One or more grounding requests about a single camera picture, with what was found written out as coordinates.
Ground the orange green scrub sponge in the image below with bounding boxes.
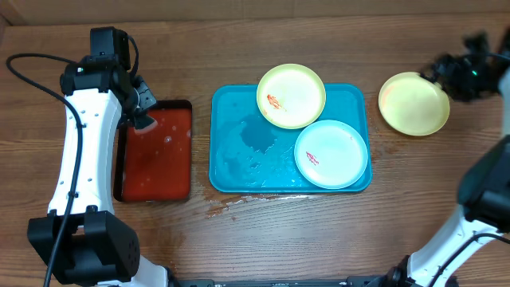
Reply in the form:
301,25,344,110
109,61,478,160
135,118,158,134

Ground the black tray with red water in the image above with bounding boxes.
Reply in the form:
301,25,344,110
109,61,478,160
112,100,192,202

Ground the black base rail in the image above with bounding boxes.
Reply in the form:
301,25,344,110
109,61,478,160
169,276,385,287

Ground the light blue plate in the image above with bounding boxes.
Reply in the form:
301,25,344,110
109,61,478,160
294,120,368,190

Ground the yellow-green plate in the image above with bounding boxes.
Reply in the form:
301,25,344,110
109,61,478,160
378,72,450,136
256,64,326,129

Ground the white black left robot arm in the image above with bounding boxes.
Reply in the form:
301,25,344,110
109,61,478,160
27,55,171,286

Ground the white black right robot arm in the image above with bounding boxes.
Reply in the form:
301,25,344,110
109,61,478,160
369,32,509,286

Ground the teal plastic serving tray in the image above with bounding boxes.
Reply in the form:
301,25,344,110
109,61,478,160
209,84,373,194

